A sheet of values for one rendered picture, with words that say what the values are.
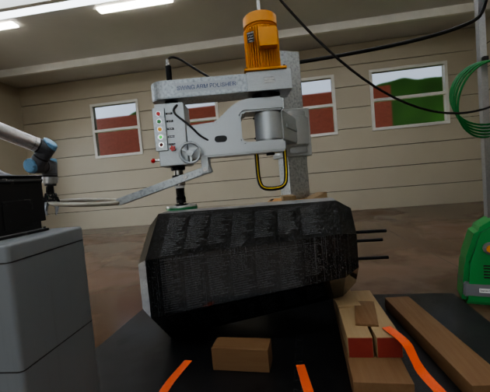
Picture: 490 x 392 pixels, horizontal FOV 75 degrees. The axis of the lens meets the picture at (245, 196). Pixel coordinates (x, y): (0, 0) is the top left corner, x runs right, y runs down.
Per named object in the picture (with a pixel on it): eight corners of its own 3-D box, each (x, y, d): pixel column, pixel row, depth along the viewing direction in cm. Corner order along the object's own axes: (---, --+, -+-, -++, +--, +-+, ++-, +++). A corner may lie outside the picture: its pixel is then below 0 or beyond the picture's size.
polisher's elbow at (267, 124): (260, 144, 239) (258, 117, 238) (285, 140, 232) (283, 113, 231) (251, 141, 221) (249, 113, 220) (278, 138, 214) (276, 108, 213)
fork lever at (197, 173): (213, 171, 237) (211, 165, 236) (211, 171, 217) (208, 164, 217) (126, 204, 237) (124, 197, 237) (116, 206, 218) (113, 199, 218)
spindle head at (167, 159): (215, 167, 238) (210, 106, 235) (213, 166, 216) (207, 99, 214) (167, 172, 238) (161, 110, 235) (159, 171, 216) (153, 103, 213)
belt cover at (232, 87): (287, 102, 237) (285, 79, 237) (292, 93, 212) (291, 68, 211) (158, 113, 237) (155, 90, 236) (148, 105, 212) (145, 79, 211)
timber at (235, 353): (212, 370, 168) (211, 348, 167) (219, 357, 179) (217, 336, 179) (269, 372, 161) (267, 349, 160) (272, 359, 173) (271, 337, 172)
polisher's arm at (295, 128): (278, 150, 309) (276, 124, 308) (313, 146, 296) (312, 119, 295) (250, 145, 240) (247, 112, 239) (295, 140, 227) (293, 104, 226)
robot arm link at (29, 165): (28, 152, 194) (43, 153, 206) (18, 166, 196) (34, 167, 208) (40, 162, 193) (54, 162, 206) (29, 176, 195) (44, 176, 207)
